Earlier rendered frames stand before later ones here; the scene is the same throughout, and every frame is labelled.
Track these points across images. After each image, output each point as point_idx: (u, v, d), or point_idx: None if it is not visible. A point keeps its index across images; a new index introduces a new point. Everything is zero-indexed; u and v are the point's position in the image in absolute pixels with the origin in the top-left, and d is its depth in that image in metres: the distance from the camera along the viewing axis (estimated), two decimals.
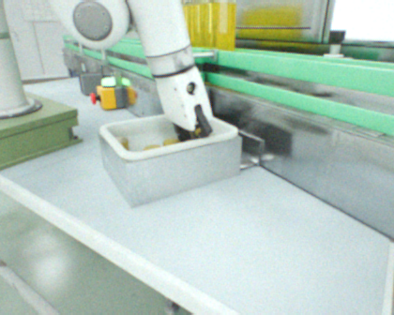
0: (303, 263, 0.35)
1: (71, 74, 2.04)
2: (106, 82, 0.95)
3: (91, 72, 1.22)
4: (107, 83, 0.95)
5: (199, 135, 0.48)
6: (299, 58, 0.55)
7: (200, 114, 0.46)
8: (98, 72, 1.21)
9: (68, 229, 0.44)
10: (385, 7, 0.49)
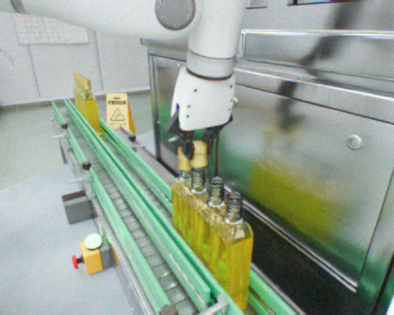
0: None
1: None
2: (90, 245, 0.79)
3: (77, 193, 1.06)
4: (91, 247, 0.79)
5: (223, 126, 0.53)
6: None
7: None
8: (84, 193, 1.05)
9: None
10: None
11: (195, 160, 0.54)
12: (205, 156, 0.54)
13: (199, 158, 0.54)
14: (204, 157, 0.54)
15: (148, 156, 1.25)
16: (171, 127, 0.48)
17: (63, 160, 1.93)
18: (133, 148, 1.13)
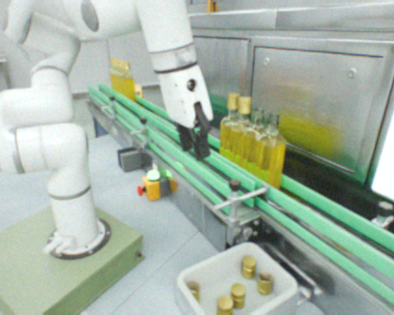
0: None
1: (95, 120, 2.13)
2: (152, 176, 1.04)
3: (128, 148, 1.30)
4: (153, 178, 1.04)
5: (198, 133, 0.48)
6: (348, 215, 0.64)
7: (199, 112, 0.47)
8: (135, 148, 1.30)
9: None
10: None
11: (243, 109, 0.80)
12: (250, 106, 0.80)
13: (246, 107, 0.80)
14: (249, 107, 0.80)
15: None
16: None
17: (96, 138, 2.18)
18: None
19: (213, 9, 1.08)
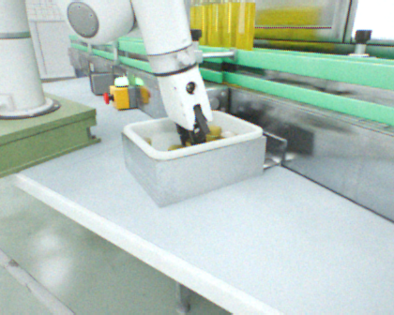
0: (340, 263, 0.35)
1: (77, 73, 2.04)
2: (119, 82, 0.95)
3: (101, 72, 1.22)
4: (120, 83, 0.95)
5: (196, 135, 0.49)
6: (323, 58, 0.55)
7: (199, 115, 0.47)
8: (109, 71, 1.21)
9: (98, 229, 0.44)
10: None
11: None
12: None
13: None
14: None
15: None
16: None
17: None
18: None
19: None
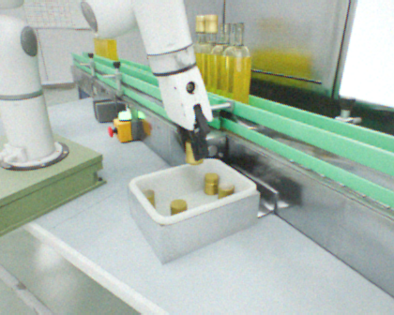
0: None
1: (80, 90, 2.09)
2: (123, 116, 1.00)
3: (105, 99, 1.27)
4: (124, 117, 1.00)
5: (196, 135, 0.49)
6: (311, 117, 0.60)
7: (199, 114, 0.47)
8: (112, 99, 1.26)
9: (107, 284, 0.49)
10: (391, 78, 0.54)
11: (209, 26, 0.76)
12: (217, 23, 0.77)
13: (212, 24, 0.76)
14: (215, 24, 0.76)
15: None
16: None
17: None
18: None
19: None
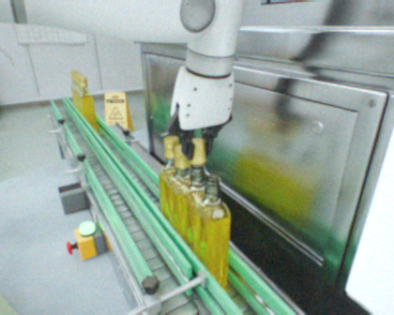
0: None
1: None
2: (83, 232, 0.84)
3: (72, 185, 1.10)
4: (85, 232, 0.84)
5: (223, 125, 0.54)
6: None
7: None
8: (80, 185, 1.10)
9: None
10: None
11: (178, 161, 0.60)
12: (188, 157, 0.60)
13: (182, 160, 0.60)
14: (186, 159, 0.60)
15: (143, 150, 1.29)
16: (171, 126, 0.48)
17: (61, 157, 1.98)
18: (128, 142, 1.17)
19: None
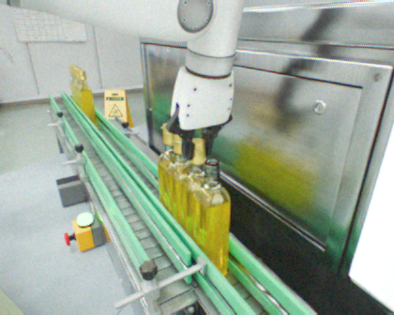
0: None
1: None
2: (82, 222, 0.82)
3: (70, 177, 1.09)
4: (83, 223, 0.83)
5: (223, 125, 0.54)
6: None
7: None
8: (79, 177, 1.08)
9: None
10: None
11: (177, 147, 0.59)
12: None
13: (181, 145, 0.58)
14: None
15: (142, 143, 1.28)
16: (171, 127, 0.48)
17: (60, 152, 1.97)
18: (126, 135, 1.16)
19: None
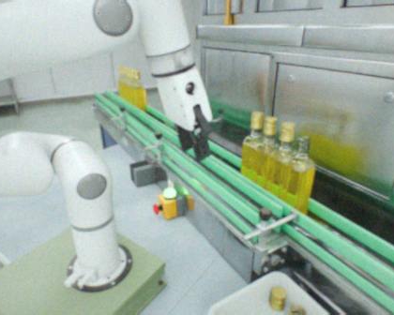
0: None
1: (102, 127, 2.10)
2: (169, 195, 1.01)
3: (142, 162, 1.27)
4: (170, 196, 1.01)
5: (198, 136, 0.48)
6: (386, 247, 0.61)
7: (199, 114, 0.46)
8: (148, 162, 1.27)
9: None
10: None
11: (268, 129, 0.77)
12: (276, 127, 0.77)
13: (272, 127, 0.77)
14: (274, 127, 0.77)
15: None
16: None
17: (102, 145, 2.15)
18: None
19: (231, 22, 1.04)
